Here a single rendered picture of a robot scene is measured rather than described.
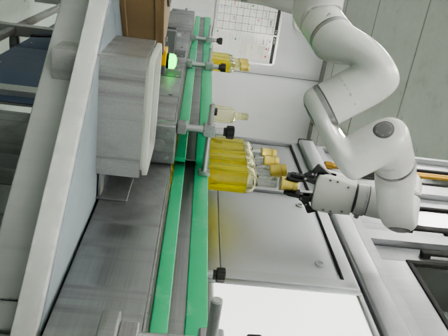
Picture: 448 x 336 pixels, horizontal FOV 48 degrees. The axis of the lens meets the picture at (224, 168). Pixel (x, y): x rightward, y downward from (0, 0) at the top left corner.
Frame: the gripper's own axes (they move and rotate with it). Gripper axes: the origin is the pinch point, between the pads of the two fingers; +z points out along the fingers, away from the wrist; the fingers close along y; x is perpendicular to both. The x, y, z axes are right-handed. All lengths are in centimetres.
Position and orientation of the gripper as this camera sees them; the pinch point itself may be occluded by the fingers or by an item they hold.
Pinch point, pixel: (293, 184)
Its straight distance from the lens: 128.2
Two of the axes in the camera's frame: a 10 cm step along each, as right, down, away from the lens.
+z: -9.6, -2.1, 1.5
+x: -2.3, 3.8, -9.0
